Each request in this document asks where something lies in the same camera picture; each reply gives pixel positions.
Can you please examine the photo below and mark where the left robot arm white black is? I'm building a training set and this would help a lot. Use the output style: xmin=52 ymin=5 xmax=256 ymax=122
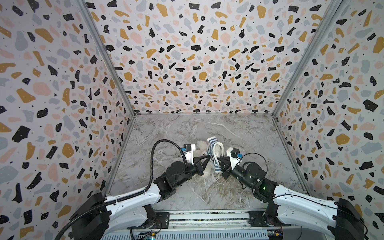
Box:
xmin=71 ymin=155 xmax=210 ymax=240

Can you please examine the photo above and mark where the blue white striped knit sweater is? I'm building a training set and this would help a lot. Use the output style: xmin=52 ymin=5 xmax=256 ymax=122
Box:
xmin=207 ymin=137 xmax=224 ymax=173

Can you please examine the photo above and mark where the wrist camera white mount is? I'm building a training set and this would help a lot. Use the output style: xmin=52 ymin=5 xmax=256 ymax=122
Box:
xmin=227 ymin=147 xmax=243 ymax=170
xmin=182 ymin=144 xmax=196 ymax=165

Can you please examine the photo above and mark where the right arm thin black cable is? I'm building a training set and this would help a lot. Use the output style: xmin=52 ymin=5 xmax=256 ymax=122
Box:
xmin=239 ymin=152 xmax=368 ymax=238

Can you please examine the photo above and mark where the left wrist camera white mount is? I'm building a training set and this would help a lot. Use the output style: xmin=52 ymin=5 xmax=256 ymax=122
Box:
xmin=182 ymin=144 xmax=196 ymax=165

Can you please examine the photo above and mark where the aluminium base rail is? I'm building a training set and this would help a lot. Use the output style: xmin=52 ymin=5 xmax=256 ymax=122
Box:
xmin=105 ymin=209 xmax=281 ymax=234

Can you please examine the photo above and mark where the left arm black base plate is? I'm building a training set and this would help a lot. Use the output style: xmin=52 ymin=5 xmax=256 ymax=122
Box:
xmin=133 ymin=212 xmax=170 ymax=231

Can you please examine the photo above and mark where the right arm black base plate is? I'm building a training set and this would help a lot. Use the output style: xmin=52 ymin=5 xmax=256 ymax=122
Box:
xmin=248 ymin=202 xmax=290 ymax=227

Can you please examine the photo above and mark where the white fluffy teddy bear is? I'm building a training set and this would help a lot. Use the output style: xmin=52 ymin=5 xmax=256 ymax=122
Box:
xmin=194 ymin=137 xmax=225 ymax=183

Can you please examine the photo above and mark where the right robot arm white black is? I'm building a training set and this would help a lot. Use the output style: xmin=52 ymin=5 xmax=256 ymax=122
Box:
xmin=218 ymin=157 xmax=368 ymax=240

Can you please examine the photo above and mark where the black corrugated cable conduit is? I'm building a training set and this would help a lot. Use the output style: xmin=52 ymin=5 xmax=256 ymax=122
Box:
xmin=54 ymin=139 xmax=188 ymax=240

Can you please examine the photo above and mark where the grey vented cable duct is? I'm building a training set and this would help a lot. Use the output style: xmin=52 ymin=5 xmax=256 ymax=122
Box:
xmin=101 ymin=230 xmax=269 ymax=240

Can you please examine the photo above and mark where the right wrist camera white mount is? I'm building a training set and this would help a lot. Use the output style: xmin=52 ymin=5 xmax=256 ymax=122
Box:
xmin=227 ymin=147 xmax=243 ymax=170

